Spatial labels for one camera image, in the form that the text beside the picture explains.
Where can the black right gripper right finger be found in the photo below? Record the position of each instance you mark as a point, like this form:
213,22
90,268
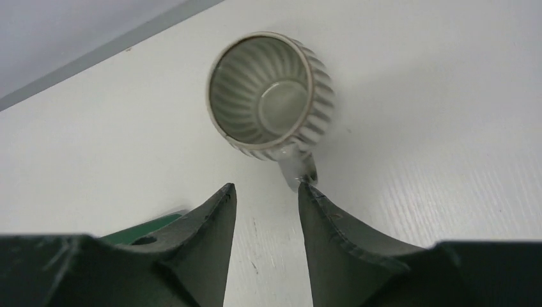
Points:
353,264

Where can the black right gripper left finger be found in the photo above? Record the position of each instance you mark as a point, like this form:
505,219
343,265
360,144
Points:
185,263

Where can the green placemat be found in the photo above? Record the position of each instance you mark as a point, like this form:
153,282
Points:
129,235

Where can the grey ribbed mug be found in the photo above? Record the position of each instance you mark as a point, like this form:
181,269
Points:
271,98

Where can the aluminium frame rail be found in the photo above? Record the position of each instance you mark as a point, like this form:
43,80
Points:
46,42

